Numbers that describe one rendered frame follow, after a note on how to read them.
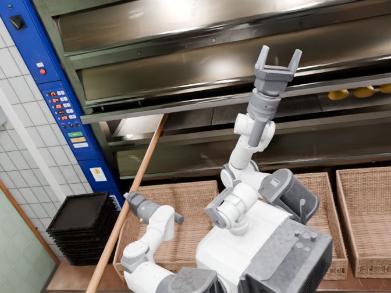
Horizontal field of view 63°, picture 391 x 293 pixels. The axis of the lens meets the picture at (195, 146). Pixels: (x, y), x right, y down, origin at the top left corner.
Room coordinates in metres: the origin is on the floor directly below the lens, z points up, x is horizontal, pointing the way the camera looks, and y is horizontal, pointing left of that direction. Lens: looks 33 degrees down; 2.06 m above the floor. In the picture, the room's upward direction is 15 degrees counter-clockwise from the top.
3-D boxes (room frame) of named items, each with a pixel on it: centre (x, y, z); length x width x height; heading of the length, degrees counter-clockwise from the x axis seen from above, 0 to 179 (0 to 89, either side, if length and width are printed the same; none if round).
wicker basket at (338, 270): (1.13, -0.33, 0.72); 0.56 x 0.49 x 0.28; 74
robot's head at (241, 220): (0.58, -0.06, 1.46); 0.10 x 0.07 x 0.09; 129
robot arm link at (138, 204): (0.99, 0.27, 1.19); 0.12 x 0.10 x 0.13; 39
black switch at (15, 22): (1.63, 0.65, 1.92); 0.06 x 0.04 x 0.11; 74
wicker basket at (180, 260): (1.29, 0.26, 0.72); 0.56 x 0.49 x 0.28; 74
